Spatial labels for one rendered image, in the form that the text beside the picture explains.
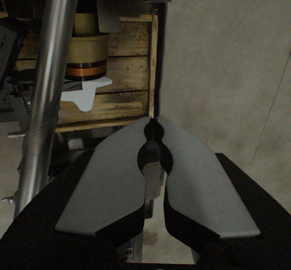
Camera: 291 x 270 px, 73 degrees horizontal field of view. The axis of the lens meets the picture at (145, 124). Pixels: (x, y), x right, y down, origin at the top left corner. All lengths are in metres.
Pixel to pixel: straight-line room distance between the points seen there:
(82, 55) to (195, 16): 1.34
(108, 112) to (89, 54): 0.32
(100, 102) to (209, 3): 1.23
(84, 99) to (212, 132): 1.81
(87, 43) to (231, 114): 1.87
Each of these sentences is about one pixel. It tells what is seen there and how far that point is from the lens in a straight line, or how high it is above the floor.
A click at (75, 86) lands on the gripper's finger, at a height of 1.11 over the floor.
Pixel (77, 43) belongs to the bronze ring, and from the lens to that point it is 0.30.
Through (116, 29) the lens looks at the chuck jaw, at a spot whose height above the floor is 1.10.
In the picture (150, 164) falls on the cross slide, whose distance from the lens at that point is 0.64.
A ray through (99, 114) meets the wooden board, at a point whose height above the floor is 0.89.
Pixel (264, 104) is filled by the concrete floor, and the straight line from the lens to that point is 2.27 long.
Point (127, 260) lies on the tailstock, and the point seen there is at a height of 0.94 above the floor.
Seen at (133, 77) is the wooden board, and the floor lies 0.88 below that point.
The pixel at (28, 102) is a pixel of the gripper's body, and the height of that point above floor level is 1.11.
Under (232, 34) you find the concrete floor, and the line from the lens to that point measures 1.77.
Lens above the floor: 1.42
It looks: 56 degrees down
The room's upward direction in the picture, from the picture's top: 154 degrees clockwise
